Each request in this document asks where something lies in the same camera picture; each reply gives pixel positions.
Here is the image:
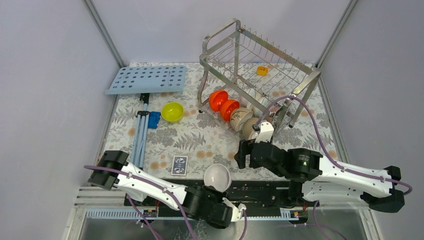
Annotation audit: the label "light blue perforated tray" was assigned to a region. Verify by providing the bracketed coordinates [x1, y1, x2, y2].
[105, 65, 187, 95]

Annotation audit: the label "yellow-green plastic bowl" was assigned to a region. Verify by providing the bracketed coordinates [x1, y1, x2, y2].
[161, 102, 185, 123]

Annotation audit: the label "orange bowl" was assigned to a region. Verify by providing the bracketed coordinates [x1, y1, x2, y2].
[219, 99, 240, 122]
[208, 90, 229, 112]

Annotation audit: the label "patterned beige ceramic bowl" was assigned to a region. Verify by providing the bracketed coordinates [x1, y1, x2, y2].
[230, 107, 253, 132]

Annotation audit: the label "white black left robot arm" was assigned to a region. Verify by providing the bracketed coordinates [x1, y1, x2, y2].
[85, 150, 244, 229]

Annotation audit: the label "blue playing card deck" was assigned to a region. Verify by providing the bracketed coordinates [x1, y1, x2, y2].
[171, 156, 188, 176]

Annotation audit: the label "light blue cable duct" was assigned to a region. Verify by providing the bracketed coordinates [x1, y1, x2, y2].
[86, 207, 299, 221]

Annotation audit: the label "stainless steel dish rack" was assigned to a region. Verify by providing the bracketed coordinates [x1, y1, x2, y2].
[197, 18, 321, 149]

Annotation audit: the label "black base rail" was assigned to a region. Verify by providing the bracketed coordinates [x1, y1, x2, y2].
[133, 178, 314, 212]

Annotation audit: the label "light blue folded tripod stand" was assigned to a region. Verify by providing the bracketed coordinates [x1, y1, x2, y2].
[130, 93, 150, 167]

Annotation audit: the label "white plastic bowl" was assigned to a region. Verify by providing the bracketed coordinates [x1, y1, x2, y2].
[203, 163, 232, 193]

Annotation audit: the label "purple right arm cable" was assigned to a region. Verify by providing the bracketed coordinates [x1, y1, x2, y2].
[253, 95, 414, 196]

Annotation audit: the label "orange bowl rear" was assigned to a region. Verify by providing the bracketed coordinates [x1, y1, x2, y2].
[208, 90, 229, 112]

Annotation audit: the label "small yellow cup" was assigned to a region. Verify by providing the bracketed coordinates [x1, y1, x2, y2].
[256, 66, 269, 76]

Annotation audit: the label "orange bowl front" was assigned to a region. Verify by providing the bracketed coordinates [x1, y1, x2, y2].
[219, 99, 240, 122]

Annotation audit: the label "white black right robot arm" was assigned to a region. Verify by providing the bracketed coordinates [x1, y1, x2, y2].
[234, 139, 405, 213]

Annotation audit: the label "white dishes in rack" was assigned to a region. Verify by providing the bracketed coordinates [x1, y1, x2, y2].
[241, 88, 270, 117]

